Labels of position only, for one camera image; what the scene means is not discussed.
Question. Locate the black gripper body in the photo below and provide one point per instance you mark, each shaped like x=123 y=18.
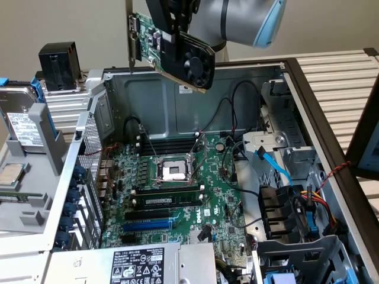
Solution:
x=171 y=14

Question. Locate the green graphics card black shroud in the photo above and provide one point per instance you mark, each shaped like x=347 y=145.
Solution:
x=145 y=41

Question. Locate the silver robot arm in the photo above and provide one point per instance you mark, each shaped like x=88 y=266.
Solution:
x=237 y=17

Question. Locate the grey metal PC case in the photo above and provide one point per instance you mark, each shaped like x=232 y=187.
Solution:
x=165 y=106

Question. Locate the thin metal locking lever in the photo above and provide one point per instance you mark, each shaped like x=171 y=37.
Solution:
x=149 y=142

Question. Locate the coin cell battery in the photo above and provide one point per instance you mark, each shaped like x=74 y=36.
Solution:
x=219 y=146

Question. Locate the metal socket cover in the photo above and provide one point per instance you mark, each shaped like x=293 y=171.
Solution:
x=192 y=156

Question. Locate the black CPU cooler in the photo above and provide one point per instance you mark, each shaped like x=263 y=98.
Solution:
x=57 y=65

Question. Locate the CPU socket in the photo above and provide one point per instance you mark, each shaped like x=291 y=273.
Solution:
x=174 y=171

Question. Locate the green motherboard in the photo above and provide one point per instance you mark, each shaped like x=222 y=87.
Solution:
x=213 y=177

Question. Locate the RAM stick with white label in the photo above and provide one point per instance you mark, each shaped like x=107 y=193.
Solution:
x=165 y=202

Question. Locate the blue slot retainer clip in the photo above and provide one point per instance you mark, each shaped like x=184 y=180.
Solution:
x=79 y=172
x=63 y=239
x=74 y=195
x=67 y=223
x=71 y=209

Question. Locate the long black expansion slot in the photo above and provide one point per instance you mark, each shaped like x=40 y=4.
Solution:
x=148 y=215

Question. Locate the silver hard disk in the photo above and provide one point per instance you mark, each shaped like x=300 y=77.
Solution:
x=20 y=124

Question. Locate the black fan shroud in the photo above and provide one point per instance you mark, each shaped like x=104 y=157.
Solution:
x=275 y=207

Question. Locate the silver chipset heatsink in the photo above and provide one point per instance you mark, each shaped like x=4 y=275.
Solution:
x=194 y=236

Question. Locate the grey plastic parts rack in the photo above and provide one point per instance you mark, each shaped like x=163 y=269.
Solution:
x=38 y=183

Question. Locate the short black expansion slot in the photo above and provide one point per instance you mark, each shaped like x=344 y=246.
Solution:
x=130 y=239

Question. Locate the silver CPU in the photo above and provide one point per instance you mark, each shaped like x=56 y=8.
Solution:
x=10 y=173

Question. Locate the dark framed monitor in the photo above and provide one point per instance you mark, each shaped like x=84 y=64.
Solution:
x=359 y=142

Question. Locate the green RAM stick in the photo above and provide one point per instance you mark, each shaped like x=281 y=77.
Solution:
x=17 y=197

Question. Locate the silver power supply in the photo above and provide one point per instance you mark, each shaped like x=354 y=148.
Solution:
x=89 y=263

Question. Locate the metal disk bay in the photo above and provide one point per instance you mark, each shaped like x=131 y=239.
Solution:
x=296 y=254

